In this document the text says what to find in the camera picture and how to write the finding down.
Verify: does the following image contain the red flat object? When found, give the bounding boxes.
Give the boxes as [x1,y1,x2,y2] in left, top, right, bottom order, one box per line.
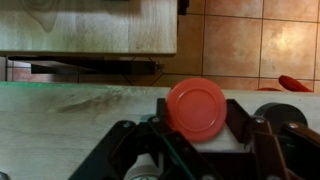
[256,74,314,93]

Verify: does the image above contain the black round lid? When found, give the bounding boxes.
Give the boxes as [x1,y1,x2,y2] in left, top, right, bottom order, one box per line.
[254,102,308,134]

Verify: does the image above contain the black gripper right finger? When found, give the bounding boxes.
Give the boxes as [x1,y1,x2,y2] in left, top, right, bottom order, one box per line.
[226,99,320,180]

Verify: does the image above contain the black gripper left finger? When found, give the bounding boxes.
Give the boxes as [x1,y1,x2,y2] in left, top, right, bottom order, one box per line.
[68,98,178,180]

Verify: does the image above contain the wooden side table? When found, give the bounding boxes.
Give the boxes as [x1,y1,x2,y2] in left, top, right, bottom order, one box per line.
[0,0,189,76]

